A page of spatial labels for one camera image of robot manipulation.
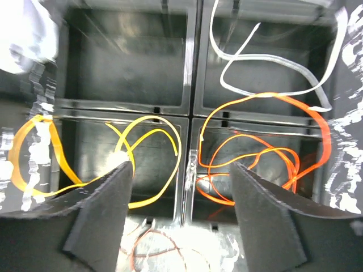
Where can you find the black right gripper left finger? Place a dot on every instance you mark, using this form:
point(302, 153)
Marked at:
point(78, 231)

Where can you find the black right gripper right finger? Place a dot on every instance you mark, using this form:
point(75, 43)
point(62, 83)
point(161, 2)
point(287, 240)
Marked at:
point(282, 231)

